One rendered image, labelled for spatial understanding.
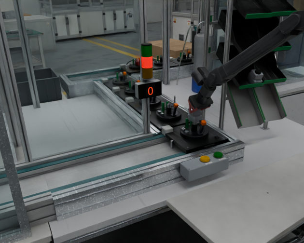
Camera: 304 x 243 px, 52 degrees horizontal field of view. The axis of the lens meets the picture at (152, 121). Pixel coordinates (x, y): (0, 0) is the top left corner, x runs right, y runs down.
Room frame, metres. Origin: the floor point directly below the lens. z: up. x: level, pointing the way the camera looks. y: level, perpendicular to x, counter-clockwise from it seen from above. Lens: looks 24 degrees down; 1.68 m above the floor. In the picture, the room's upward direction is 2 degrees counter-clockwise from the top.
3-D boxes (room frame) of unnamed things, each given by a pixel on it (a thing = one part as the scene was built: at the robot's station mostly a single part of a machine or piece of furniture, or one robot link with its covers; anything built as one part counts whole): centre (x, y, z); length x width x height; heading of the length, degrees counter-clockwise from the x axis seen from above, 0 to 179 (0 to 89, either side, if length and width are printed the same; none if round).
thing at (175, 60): (2.93, -0.32, 1.01); 0.24 x 0.24 x 0.13; 26
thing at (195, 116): (1.40, -0.20, 1.08); 0.08 x 0.04 x 0.07; 26
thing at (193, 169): (1.16, -0.22, 0.93); 0.21 x 0.07 x 0.06; 116
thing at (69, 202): (1.14, -0.03, 0.91); 0.89 x 0.06 x 0.11; 116
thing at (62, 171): (1.28, 0.07, 0.91); 0.84 x 0.28 x 0.10; 116
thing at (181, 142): (1.39, -0.21, 0.96); 0.24 x 0.24 x 0.02; 26
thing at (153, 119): (1.62, -0.10, 1.01); 0.24 x 0.24 x 0.13; 26
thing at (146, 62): (1.42, 0.02, 1.33); 0.05 x 0.05 x 0.05
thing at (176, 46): (6.77, -0.50, 0.20); 1.20 x 0.80 x 0.41; 33
